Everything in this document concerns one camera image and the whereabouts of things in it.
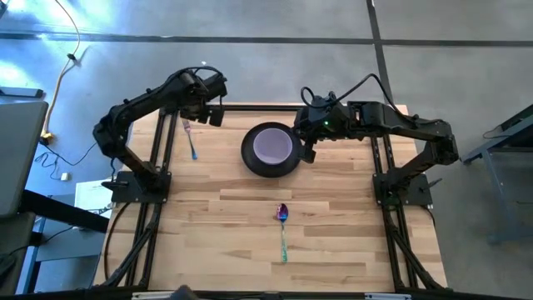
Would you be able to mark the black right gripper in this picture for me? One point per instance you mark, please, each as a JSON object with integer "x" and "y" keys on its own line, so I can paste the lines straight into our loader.
{"x": 320, "y": 118}

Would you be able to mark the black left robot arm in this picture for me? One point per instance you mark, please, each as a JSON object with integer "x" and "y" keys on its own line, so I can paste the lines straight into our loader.
{"x": 137, "y": 102}

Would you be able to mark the small white adapter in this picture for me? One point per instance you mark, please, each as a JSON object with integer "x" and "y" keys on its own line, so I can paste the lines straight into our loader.
{"x": 65, "y": 176}

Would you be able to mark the black slanted beam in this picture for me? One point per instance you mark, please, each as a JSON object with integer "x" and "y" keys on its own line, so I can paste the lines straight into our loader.
{"x": 62, "y": 210}

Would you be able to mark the grey side table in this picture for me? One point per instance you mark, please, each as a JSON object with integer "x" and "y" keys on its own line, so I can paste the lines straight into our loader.
{"x": 21, "y": 158}

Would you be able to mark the flat dark device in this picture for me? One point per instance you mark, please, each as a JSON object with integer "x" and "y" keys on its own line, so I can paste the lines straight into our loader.
{"x": 21, "y": 92}

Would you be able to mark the iridescent metal fork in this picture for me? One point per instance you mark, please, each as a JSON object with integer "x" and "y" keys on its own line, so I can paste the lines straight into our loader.
{"x": 190, "y": 137}

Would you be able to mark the lilac round bowl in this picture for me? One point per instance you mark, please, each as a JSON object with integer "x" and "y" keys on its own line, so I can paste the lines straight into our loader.
{"x": 272, "y": 146}

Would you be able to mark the grey metal cart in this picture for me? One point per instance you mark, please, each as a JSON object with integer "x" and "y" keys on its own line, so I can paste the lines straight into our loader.
{"x": 516, "y": 129}

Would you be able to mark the iridescent metal spoon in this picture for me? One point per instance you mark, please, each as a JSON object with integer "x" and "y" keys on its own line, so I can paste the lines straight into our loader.
{"x": 282, "y": 212}

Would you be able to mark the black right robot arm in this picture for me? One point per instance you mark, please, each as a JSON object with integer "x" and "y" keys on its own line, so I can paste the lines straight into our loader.
{"x": 416, "y": 129}

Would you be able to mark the grey-blue low shelf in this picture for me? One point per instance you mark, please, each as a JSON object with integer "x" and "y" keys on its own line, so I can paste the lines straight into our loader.
{"x": 66, "y": 246}

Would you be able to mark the black round plate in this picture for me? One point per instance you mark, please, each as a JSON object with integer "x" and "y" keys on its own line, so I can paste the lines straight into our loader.
{"x": 250, "y": 160}

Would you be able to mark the white paper sheet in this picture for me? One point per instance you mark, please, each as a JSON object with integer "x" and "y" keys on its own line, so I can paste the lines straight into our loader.
{"x": 89, "y": 196}

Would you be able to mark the black metal table frame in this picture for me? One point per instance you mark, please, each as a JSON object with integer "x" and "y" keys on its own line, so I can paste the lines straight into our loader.
{"x": 270, "y": 108}

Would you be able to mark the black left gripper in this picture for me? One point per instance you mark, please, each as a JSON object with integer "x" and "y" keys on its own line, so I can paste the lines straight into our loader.
{"x": 208, "y": 93}

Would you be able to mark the silver aluminium strip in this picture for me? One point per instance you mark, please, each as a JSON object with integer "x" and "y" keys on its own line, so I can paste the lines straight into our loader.
{"x": 387, "y": 296}
{"x": 150, "y": 295}

